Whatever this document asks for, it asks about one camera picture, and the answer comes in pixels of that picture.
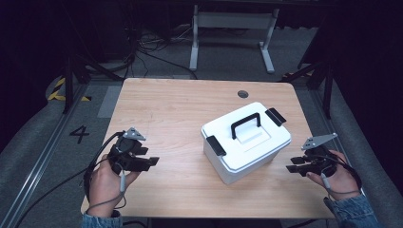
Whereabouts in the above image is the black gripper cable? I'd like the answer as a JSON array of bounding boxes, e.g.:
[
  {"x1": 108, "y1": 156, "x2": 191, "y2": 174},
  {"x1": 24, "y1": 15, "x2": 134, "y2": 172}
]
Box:
[
  {"x1": 313, "y1": 153, "x2": 364, "y2": 192},
  {"x1": 13, "y1": 130, "x2": 125, "y2": 228}
]

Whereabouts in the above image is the black tripod stand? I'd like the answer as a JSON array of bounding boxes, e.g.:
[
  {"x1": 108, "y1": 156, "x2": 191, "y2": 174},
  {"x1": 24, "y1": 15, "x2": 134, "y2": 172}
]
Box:
[
  {"x1": 62, "y1": 52, "x2": 125, "y2": 115},
  {"x1": 280, "y1": 59, "x2": 335, "y2": 121}
]

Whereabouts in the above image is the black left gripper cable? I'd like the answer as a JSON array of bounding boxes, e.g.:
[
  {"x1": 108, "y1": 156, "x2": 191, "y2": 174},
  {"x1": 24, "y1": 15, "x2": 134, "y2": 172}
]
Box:
[{"x1": 13, "y1": 130, "x2": 125, "y2": 228}]

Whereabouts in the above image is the white lidded storage box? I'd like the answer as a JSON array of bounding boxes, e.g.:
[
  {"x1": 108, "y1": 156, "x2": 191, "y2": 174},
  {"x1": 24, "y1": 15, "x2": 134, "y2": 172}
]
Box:
[{"x1": 201, "y1": 101, "x2": 293, "y2": 174}]

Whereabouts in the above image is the bundle of black floor cables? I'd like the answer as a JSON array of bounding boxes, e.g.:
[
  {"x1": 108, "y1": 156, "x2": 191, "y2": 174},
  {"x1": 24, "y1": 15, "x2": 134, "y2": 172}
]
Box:
[{"x1": 125, "y1": 23, "x2": 199, "y2": 81}]

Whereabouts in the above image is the grey metal table frame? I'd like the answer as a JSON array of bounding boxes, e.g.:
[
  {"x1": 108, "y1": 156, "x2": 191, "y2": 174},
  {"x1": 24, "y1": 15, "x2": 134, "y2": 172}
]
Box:
[{"x1": 188, "y1": 4, "x2": 280, "y2": 75}]

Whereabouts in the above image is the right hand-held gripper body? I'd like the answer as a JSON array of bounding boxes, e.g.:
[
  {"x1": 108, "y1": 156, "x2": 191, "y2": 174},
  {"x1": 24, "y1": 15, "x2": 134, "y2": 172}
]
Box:
[{"x1": 300, "y1": 132, "x2": 338, "y2": 178}]

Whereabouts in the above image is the white plastic storage box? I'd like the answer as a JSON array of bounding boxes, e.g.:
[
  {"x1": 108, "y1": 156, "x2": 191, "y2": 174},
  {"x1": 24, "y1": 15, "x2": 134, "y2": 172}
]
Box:
[{"x1": 203, "y1": 138, "x2": 292, "y2": 186}]

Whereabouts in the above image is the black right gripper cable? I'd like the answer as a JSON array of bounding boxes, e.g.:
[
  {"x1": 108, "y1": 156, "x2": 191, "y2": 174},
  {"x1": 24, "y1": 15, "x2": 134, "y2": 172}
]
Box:
[{"x1": 313, "y1": 153, "x2": 364, "y2": 192}]

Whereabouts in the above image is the person's right hand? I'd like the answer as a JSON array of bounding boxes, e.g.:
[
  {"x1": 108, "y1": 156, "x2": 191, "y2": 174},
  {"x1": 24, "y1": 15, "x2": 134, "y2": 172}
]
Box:
[{"x1": 305, "y1": 150, "x2": 362, "y2": 201}]

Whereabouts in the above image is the grey metal floor rail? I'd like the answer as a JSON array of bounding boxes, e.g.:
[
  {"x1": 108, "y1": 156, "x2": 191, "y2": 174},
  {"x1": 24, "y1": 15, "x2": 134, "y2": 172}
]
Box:
[{"x1": 0, "y1": 83, "x2": 91, "y2": 228}]

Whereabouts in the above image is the person's left hand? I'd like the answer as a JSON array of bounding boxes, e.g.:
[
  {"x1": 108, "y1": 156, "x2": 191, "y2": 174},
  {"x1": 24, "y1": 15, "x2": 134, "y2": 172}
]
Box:
[{"x1": 87, "y1": 163, "x2": 141, "y2": 219}]

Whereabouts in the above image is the grey left gripper cable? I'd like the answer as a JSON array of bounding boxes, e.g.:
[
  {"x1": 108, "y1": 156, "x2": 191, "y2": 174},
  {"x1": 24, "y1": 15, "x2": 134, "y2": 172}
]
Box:
[{"x1": 85, "y1": 170, "x2": 128, "y2": 217}]

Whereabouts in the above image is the grey floor tape patch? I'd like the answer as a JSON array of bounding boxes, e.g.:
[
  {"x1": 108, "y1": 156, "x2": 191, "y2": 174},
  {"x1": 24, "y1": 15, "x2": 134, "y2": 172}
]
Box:
[{"x1": 96, "y1": 85, "x2": 124, "y2": 120}]

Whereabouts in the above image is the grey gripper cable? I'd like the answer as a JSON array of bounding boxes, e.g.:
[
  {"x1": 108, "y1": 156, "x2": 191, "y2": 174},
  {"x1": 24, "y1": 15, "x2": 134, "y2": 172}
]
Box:
[
  {"x1": 85, "y1": 170, "x2": 128, "y2": 217},
  {"x1": 319, "y1": 172, "x2": 362, "y2": 196}
]

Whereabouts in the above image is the grey right gripper cable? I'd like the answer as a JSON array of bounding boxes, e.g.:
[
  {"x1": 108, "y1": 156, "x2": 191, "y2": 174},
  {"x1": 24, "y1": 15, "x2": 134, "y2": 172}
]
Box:
[{"x1": 319, "y1": 172, "x2": 362, "y2": 196}]

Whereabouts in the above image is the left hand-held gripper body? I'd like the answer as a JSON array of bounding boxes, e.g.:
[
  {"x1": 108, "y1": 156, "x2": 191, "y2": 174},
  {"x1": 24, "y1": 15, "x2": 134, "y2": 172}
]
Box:
[{"x1": 106, "y1": 126, "x2": 150, "y2": 176}]

